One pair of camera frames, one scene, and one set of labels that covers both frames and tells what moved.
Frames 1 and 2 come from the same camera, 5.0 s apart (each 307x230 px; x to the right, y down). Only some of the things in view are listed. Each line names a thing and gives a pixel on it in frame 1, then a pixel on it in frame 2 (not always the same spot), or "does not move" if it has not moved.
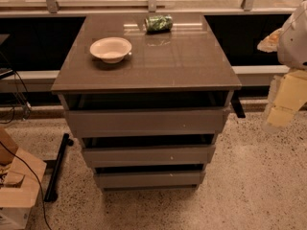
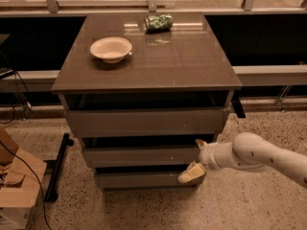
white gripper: (294, 45) → (206, 157)
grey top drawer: (147, 123) does not move
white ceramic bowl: (111, 50) does not move
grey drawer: (150, 155) does not move
